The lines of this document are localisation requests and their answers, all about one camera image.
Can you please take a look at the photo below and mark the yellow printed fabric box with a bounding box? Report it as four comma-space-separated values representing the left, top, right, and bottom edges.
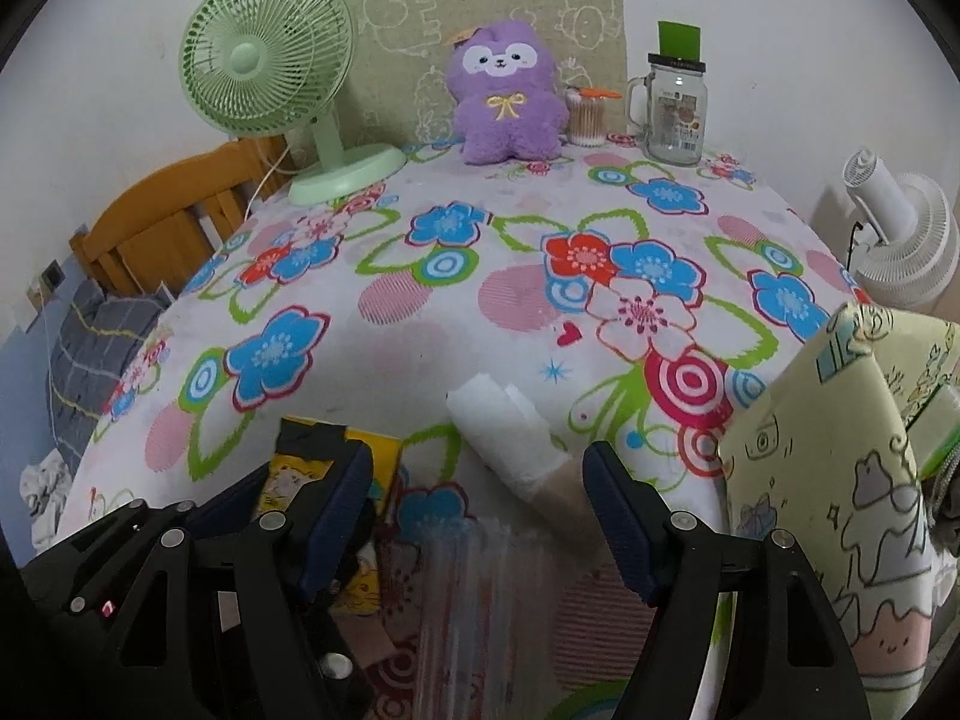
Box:
716, 302, 960, 698

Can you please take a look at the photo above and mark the glass jar with green lid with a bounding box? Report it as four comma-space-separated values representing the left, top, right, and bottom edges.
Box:
626, 20, 710, 164

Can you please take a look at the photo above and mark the white fan cable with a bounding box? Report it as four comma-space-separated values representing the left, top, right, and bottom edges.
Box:
244, 136, 293, 215

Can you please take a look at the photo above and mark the pink cartoon printed pouch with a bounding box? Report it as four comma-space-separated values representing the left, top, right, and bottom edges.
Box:
337, 540, 428, 691

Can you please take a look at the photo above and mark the grey plaid bedding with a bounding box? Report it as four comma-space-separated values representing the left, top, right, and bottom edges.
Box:
15, 281, 173, 541

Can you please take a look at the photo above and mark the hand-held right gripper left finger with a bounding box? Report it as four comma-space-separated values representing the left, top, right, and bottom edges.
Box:
82, 444, 376, 720

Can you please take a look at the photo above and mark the white crumpled cloth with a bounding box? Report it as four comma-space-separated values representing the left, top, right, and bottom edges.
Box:
21, 456, 74, 535

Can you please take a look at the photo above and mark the floral tablecloth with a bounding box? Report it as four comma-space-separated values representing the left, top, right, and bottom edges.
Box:
56, 131, 863, 720

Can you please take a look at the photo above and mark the purple plush toy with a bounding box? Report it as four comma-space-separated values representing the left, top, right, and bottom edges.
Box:
446, 22, 569, 166

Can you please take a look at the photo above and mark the cotton swab jar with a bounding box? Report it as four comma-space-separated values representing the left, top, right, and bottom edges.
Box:
564, 86, 623, 147

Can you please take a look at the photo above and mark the white standing fan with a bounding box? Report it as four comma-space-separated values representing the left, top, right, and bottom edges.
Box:
840, 150, 960, 310

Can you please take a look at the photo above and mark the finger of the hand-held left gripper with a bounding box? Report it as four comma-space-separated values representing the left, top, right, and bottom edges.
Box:
118, 463, 278, 550

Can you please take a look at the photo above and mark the green printed board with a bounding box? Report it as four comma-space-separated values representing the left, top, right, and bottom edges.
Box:
345, 0, 629, 151

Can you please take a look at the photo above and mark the green desk fan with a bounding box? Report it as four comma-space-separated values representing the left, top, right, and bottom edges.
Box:
180, 0, 407, 207

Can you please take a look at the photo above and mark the yellow cartoon printed packet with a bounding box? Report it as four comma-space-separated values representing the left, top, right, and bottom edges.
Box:
259, 420, 406, 620

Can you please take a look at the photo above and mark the clear plastic tube pack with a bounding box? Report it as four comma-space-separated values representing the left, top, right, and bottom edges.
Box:
416, 517, 571, 720

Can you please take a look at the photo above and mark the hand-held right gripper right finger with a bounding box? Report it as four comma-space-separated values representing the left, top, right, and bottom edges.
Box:
583, 441, 875, 720

